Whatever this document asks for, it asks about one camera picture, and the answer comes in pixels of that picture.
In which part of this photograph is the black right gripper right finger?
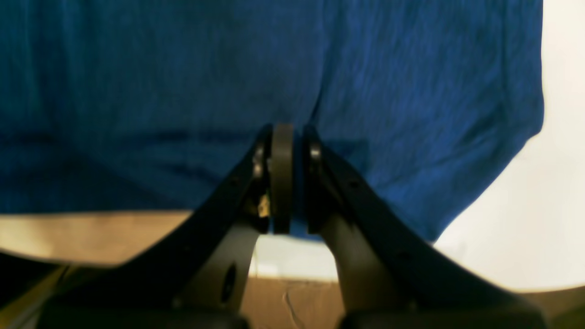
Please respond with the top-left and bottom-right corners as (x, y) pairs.
(303, 126), (548, 329)

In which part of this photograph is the dark blue t-shirt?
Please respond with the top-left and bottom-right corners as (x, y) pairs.
(0, 0), (544, 241)

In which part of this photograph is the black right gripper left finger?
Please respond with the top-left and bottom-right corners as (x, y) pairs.
(36, 124), (294, 329)

